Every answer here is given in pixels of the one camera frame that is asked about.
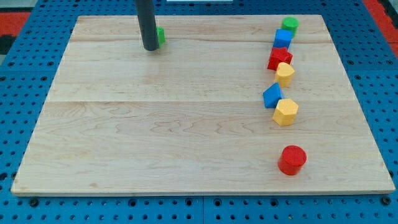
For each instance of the green circle block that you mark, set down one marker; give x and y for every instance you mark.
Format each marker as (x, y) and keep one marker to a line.
(291, 24)

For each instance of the blue cube block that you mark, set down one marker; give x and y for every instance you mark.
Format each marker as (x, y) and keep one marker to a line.
(282, 38)

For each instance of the red cylinder block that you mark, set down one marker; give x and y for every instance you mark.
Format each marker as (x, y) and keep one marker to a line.
(292, 160)

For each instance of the yellow hexagon block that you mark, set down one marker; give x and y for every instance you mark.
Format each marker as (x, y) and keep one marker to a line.
(285, 112)

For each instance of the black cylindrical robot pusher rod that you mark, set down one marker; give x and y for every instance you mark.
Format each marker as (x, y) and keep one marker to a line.
(147, 24)

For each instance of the green star block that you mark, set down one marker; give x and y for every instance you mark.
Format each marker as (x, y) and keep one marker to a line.
(161, 36)

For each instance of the red star block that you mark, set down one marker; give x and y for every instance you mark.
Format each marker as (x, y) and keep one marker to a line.
(277, 56)

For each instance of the blue triangle block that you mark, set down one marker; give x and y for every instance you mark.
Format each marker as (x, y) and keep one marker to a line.
(272, 95)

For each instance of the light wooden board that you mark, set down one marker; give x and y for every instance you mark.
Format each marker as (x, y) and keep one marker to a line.
(189, 118)

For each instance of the yellow heart block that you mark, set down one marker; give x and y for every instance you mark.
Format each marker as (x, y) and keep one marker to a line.
(284, 74)

